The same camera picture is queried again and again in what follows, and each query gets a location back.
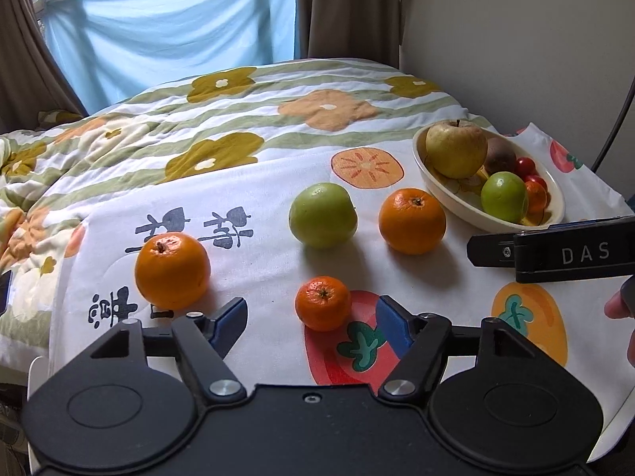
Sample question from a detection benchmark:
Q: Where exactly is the floral pillow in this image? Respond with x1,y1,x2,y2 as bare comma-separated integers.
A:
38,109,85,127

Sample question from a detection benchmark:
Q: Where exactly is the person's right hand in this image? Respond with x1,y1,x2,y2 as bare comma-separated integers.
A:
604,290,635,370

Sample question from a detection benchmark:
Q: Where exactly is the black cable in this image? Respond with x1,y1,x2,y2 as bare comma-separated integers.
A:
593,77,635,172

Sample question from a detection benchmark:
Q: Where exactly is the white fruit-printed cloth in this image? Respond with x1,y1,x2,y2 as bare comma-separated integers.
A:
47,121,635,462

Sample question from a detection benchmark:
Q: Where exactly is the floral striped blanket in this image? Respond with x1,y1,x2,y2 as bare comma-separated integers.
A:
0,57,502,372

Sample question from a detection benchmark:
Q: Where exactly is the yellow red apple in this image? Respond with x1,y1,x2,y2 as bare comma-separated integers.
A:
425,119,489,180

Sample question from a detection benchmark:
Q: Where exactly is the brown curtain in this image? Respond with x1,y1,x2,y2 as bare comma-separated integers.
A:
0,0,90,134
295,0,412,67

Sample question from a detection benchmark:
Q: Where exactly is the green apple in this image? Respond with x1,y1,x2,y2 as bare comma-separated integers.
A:
480,171,528,224
289,182,358,250

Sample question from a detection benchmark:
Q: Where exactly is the large orange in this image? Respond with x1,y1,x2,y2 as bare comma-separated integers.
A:
135,232,212,311
378,188,447,255

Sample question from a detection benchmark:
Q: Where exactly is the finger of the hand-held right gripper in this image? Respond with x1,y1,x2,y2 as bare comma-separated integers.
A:
467,231,518,269

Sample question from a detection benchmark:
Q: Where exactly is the small mandarin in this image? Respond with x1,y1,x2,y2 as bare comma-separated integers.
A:
523,181,548,211
294,276,352,332

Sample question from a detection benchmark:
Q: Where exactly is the blue curtain cloth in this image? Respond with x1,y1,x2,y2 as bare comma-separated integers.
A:
42,0,298,115

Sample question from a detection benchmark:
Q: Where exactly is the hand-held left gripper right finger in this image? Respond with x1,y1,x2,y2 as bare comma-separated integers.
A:
378,295,549,404

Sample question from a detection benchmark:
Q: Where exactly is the cream bowl with duck print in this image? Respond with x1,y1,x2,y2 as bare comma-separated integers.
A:
413,123,566,234

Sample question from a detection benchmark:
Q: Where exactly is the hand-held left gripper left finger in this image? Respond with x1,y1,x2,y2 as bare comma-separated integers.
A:
69,297,249,406

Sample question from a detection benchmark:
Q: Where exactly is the brown kiwi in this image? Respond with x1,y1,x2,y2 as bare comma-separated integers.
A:
483,136,518,175

